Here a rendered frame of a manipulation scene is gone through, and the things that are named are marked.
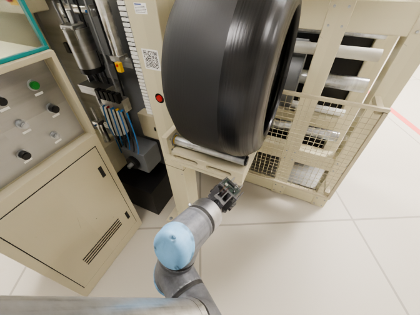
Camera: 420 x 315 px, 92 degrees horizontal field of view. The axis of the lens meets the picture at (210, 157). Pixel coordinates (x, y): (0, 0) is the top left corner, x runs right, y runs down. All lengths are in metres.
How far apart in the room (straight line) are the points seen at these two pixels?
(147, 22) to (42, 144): 0.63
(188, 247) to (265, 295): 1.14
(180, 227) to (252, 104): 0.34
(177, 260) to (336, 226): 1.58
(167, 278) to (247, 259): 1.09
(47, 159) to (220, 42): 0.86
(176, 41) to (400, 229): 2.02
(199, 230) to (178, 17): 0.51
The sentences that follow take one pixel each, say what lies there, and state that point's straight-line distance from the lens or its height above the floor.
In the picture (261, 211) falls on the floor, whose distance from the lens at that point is 1.78.
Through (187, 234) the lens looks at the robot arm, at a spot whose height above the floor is 1.08.
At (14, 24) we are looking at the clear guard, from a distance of 0.97.
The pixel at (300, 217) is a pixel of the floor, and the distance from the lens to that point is 1.84.
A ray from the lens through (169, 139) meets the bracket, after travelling 0.91.
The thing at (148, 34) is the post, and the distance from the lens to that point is 0.86.
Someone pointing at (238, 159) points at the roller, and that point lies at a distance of 0.83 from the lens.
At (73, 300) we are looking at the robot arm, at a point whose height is 1.26.
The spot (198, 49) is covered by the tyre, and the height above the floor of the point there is 1.34.
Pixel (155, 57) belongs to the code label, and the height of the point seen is 1.23.
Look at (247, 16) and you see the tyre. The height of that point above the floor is 1.40.
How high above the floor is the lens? 1.49
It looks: 44 degrees down
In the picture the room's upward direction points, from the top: 2 degrees counter-clockwise
